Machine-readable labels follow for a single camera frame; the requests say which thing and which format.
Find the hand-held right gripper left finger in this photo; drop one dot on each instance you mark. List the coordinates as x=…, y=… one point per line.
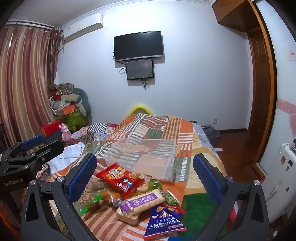
x=83, y=173

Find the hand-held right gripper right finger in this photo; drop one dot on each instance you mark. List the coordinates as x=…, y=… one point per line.
x=205, y=178

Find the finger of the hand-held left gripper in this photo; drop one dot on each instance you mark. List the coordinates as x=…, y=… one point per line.
x=50, y=150
x=32, y=141

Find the clear plastic storage container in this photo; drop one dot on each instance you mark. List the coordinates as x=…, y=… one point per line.
x=148, y=150

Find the purple label cracker packet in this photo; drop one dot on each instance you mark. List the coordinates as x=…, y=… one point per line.
x=143, y=201

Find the dark box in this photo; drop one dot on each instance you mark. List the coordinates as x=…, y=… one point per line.
x=54, y=138

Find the white plastic bag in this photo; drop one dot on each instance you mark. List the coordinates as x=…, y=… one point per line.
x=67, y=157

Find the red box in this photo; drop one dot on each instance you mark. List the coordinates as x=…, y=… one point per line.
x=49, y=128

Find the pink plush toy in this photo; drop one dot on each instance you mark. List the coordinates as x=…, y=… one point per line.
x=65, y=133

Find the clear biscuit packet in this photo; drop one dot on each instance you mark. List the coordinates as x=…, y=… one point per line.
x=89, y=197

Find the white paper sheet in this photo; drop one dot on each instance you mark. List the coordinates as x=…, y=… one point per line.
x=218, y=149

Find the green plastic spoon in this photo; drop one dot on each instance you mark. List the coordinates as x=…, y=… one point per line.
x=91, y=205

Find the orange snack packet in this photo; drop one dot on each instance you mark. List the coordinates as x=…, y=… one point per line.
x=108, y=195

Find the red snack packet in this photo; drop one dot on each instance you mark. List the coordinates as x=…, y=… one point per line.
x=120, y=178

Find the green cardboard box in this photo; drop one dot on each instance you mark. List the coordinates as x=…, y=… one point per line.
x=75, y=120

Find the green pea packet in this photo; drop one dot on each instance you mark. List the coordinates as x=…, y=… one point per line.
x=172, y=199

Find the grey backpack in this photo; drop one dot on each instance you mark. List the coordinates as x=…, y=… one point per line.
x=211, y=135

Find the orange cardboard box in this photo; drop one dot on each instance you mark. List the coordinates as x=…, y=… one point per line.
x=67, y=110

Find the green jelly cup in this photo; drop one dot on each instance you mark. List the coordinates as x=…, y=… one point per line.
x=155, y=185

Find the grey plush toy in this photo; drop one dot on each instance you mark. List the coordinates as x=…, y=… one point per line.
x=83, y=99

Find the striped red curtain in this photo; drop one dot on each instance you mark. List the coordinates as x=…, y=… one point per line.
x=25, y=81

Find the blue triangular snack packet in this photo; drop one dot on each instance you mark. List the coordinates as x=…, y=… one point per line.
x=164, y=224

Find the patterned fabric bag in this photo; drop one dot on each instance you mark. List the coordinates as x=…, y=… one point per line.
x=64, y=88

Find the patchwork blanket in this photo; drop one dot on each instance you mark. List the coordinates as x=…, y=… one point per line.
x=161, y=129

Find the white appliance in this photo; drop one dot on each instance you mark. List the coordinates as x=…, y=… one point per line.
x=282, y=176

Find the yellow chair back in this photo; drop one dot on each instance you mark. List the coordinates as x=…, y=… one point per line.
x=140, y=107

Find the wooden door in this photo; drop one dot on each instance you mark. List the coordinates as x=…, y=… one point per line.
x=261, y=92

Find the small black monitor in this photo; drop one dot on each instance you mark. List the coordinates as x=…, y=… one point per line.
x=140, y=69

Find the white air conditioner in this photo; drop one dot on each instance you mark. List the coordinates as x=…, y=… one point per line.
x=83, y=26

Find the large black television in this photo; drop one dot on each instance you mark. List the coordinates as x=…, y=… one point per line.
x=138, y=45

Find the wooden overhead cabinet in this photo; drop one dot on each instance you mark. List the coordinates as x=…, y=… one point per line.
x=233, y=14

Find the wall socket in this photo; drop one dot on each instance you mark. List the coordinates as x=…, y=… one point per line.
x=214, y=120

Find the pink wall sticker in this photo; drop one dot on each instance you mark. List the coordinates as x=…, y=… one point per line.
x=289, y=115

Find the white curtain rail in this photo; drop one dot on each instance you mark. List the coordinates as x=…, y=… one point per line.
x=27, y=24

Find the wall switch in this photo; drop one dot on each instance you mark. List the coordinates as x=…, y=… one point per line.
x=291, y=55

